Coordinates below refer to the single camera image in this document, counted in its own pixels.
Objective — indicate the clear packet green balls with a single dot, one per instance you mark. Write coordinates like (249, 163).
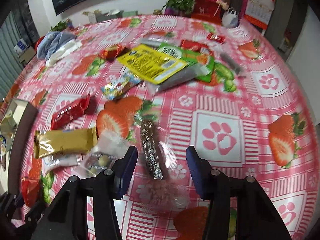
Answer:
(109, 148)

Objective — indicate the green snack bag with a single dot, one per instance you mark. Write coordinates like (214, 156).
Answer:
(193, 58)

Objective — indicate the white gift bag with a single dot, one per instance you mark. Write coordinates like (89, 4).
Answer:
(230, 18)

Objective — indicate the red gift box with flowers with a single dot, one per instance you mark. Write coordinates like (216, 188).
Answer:
(209, 10)

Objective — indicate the yellow flat snack bag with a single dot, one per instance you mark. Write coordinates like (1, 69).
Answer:
(151, 65)

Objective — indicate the green potted plant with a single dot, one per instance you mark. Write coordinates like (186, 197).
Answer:
(182, 8)

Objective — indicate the colourful foil candy packet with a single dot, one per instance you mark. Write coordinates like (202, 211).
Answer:
(117, 85)

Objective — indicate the wall calendar red border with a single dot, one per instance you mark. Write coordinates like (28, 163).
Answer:
(259, 12)

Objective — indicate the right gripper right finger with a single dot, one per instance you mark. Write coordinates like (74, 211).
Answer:
(256, 216)

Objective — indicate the small red packet far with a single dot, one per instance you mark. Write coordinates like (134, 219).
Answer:
(216, 38)

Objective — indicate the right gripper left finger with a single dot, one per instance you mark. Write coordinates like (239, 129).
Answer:
(66, 216)

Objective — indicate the white crumpled cloth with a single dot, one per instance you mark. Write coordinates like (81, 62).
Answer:
(63, 51)

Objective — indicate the pink strawberry tablecloth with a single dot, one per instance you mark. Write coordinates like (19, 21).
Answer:
(250, 120)

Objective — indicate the gold snack packet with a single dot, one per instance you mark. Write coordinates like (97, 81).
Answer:
(64, 142)

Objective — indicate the shallow cream tray box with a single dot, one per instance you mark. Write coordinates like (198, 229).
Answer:
(15, 129)

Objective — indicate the small green plant left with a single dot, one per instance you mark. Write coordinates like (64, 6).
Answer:
(62, 25)

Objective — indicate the clear wrapped dark bar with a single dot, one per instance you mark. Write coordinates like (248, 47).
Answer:
(163, 188)

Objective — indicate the red long snack packet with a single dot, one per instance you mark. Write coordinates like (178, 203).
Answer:
(70, 112)

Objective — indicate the small red candy packet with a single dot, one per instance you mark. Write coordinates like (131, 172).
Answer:
(112, 52)

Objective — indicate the blue crumpled cloth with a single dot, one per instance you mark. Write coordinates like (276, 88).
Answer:
(52, 41)

